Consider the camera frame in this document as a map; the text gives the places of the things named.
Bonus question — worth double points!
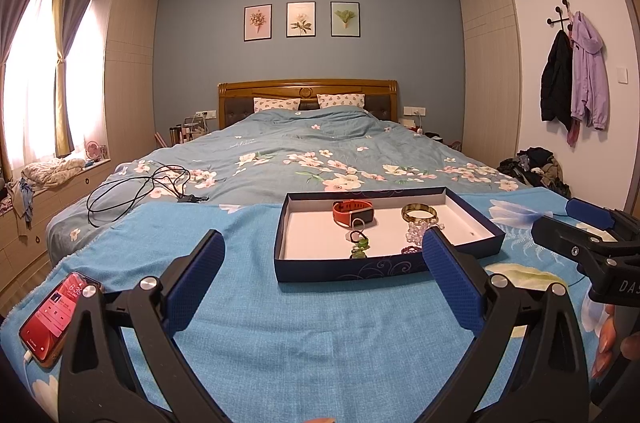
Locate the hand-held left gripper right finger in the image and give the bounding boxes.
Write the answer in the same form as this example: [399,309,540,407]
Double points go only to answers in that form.
[421,228,591,423]

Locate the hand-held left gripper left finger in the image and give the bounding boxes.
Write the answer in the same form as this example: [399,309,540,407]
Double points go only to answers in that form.
[57,229,227,423]

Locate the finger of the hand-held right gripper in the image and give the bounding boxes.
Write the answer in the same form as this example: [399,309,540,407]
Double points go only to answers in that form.
[531,217,621,271]
[566,198,618,231]

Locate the clear crystal bead bracelet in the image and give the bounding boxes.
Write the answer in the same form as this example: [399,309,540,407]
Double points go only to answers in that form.
[406,219,446,246]

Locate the gold green bangle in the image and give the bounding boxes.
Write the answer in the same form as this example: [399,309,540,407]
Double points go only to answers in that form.
[401,202,440,224]

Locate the red smart band watch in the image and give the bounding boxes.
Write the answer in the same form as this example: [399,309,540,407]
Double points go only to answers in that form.
[332,199,375,228]

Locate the navy shallow cardboard box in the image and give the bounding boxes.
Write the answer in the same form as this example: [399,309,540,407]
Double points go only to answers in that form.
[273,186,506,285]

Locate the person's right hand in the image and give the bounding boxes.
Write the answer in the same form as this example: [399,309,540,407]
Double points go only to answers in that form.
[591,302,640,381]

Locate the pile of dark clothes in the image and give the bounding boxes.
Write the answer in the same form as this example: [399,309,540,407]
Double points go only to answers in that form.
[497,147,572,198]

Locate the turquoise flower print blanket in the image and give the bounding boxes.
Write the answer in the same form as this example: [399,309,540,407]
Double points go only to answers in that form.
[0,190,626,423]

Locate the black jacket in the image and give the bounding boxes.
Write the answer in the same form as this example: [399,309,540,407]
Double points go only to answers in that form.
[540,29,575,131]

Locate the red smartphone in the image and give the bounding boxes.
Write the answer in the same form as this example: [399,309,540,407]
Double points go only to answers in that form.
[19,271,103,369]

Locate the purple jacket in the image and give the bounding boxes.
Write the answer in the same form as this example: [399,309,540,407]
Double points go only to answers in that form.
[570,10,610,131]

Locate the row of cosmetic bottles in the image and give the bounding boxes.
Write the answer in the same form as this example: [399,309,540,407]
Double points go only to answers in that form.
[155,115,216,148]

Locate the window seat drawer cabinet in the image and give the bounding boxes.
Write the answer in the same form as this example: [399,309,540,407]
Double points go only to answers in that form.
[0,160,116,289]

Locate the blue floral duvet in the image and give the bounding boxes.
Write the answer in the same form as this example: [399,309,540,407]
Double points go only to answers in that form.
[47,108,531,254]

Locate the pile of pale bedding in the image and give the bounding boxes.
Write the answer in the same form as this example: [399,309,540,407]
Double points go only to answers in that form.
[20,158,87,190]

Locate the patterned cloth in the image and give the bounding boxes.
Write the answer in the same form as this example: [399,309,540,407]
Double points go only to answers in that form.
[2,177,37,238]

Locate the narrow beige wardrobe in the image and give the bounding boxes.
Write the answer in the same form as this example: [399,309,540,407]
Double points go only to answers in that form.
[102,0,161,164]

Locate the grey and yellow curtain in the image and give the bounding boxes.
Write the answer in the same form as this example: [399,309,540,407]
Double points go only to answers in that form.
[52,0,98,158]

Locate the wooden bed headboard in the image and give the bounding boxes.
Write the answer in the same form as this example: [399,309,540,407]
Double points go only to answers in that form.
[217,79,399,131]

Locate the white sheer curtain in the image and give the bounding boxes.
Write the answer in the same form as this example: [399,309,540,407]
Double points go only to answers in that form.
[0,0,108,184]

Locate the framed picture of brown bouquet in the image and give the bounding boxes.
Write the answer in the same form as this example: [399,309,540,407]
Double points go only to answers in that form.
[244,4,273,42]

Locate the framed picture of green leaf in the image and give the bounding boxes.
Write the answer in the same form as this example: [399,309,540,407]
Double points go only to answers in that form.
[330,1,361,38]

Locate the framed picture of white flower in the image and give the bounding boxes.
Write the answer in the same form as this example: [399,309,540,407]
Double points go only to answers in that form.
[286,1,317,38]

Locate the black charging cable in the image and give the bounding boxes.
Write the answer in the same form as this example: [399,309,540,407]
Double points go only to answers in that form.
[86,165,208,226]

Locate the black wall coat hooks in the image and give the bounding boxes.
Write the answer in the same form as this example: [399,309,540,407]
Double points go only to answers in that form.
[546,0,573,31]

